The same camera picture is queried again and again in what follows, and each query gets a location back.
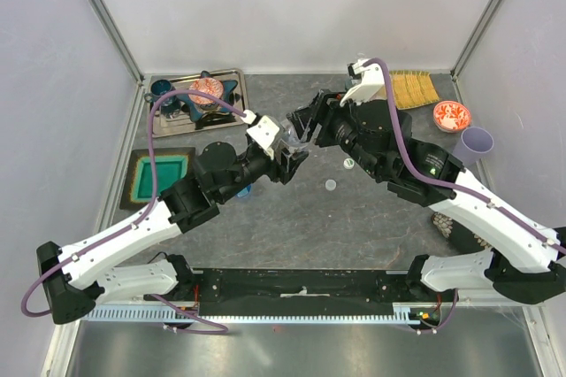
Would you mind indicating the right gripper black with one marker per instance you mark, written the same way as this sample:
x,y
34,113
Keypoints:
x,y
326,110

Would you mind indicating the green label clear bottle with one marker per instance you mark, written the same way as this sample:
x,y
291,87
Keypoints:
x,y
354,79

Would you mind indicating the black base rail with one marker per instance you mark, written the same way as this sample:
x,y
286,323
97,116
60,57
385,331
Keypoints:
x,y
235,292

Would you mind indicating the clear bottle white cap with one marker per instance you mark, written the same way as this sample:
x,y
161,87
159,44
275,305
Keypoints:
x,y
292,136

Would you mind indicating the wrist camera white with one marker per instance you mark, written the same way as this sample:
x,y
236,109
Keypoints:
x,y
372,85
265,131

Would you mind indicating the red patterned bowl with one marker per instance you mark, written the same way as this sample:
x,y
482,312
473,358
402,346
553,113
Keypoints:
x,y
207,85

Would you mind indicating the blue mug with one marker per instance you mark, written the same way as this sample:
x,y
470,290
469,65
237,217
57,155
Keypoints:
x,y
158,89

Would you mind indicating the plain white bottle cap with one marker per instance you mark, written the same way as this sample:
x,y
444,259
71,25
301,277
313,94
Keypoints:
x,y
330,185

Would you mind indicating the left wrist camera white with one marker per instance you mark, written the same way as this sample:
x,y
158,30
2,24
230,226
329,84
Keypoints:
x,y
265,131

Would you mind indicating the white cable duct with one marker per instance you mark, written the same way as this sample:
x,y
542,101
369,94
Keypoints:
x,y
159,313

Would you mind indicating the blue star dish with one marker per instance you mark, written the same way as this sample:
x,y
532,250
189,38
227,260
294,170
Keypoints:
x,y
221,115

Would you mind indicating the yellow woven plate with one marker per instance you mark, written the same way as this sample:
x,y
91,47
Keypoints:
x,y
413,89

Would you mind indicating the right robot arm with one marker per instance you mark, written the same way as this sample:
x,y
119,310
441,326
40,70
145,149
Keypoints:
x,y
521,258

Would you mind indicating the blue cap water bottle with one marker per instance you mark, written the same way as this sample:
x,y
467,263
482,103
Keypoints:
x,y
244,192

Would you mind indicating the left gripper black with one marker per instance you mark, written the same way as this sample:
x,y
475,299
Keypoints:
x,y
290,163

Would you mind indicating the purple plastic cup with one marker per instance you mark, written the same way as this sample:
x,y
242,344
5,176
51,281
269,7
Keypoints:
x,y
473,144

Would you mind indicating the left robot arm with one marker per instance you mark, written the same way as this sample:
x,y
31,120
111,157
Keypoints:
x,y
76,278

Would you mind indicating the black floral square plate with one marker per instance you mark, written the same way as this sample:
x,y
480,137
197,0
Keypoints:
x,y
460,237

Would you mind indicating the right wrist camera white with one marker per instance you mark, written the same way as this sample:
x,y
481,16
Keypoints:
x,y
372,85

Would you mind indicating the white green bottle cap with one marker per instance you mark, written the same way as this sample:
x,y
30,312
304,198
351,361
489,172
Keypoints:
x,y
349,163

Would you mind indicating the red floral bowl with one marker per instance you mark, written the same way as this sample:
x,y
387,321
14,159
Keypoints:
x,y
451,116

